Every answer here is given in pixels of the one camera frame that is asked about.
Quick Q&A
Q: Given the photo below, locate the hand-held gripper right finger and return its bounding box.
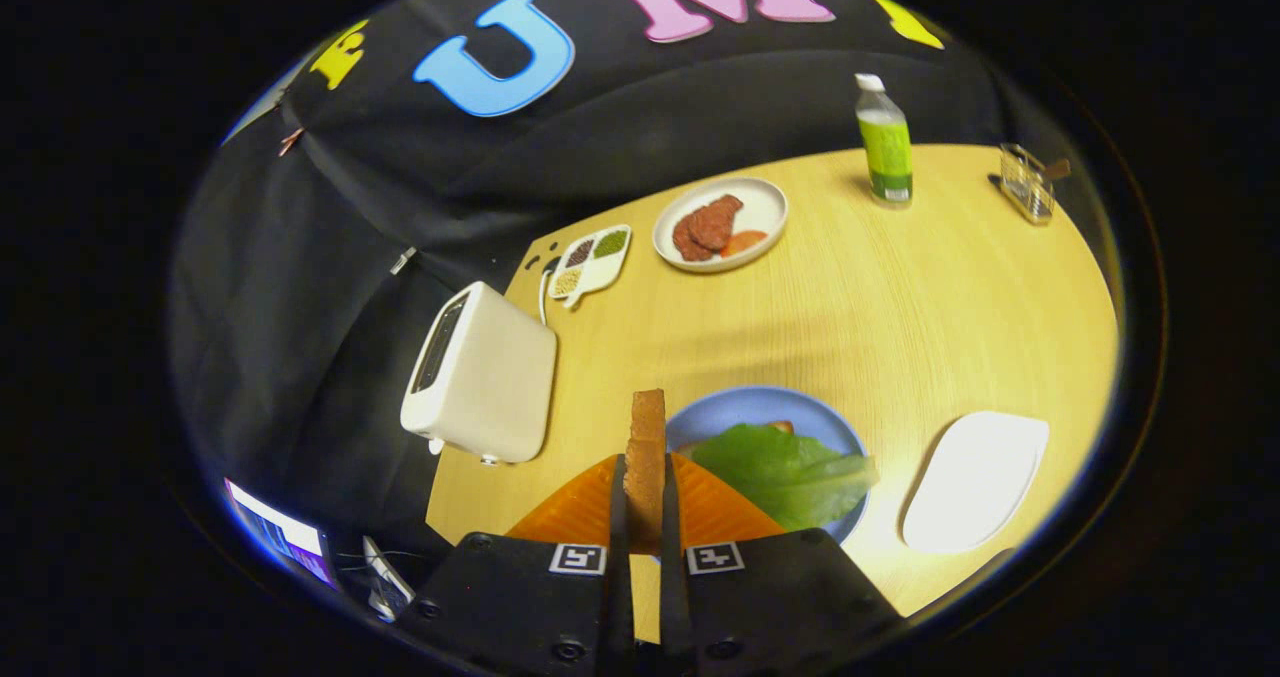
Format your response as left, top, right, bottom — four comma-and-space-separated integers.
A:
658, 452, 906, 677

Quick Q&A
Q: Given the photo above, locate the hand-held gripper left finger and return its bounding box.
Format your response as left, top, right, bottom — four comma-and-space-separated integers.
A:
395, 452, 636, 677

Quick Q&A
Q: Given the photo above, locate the toasted bread slice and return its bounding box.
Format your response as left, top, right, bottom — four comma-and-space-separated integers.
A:
624, 389, 668, 555

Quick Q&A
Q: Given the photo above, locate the green lettuce leaf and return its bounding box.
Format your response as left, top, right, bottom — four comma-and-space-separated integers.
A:
680, 423, 881, 533

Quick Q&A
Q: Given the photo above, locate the blue round plate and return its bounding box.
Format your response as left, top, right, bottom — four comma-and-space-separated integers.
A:
665, 386, 869, 545

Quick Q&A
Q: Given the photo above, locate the white toaster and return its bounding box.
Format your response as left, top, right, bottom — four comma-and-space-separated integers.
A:
400, 281, 558, 466

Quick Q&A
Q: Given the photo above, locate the black keyboard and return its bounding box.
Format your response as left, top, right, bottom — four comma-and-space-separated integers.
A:
362, 535, 416, 623

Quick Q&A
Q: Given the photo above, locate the white divided grain dish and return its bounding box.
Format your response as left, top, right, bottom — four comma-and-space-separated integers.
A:
546, 224, 634, 309

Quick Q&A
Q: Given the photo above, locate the white oblong plate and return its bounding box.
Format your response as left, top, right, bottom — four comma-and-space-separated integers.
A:
901, 411, 1051, 556

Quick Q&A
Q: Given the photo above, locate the brown meat patty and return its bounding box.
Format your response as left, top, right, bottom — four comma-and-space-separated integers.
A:
687, 194, 745, 252
672, 207, 716, 263

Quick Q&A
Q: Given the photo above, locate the computer monitor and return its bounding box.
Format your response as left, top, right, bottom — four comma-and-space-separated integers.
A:
225, 477, 341, 590

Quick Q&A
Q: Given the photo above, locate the white round plate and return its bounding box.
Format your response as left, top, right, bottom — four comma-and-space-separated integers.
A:
652, 177, 789, 274

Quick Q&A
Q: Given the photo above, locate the black backdrop cloth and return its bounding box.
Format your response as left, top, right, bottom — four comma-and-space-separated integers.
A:
170, 0, 1011, 558

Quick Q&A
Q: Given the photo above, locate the green label water bottle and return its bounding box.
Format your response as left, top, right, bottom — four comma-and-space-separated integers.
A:
855, 73, 914, 207

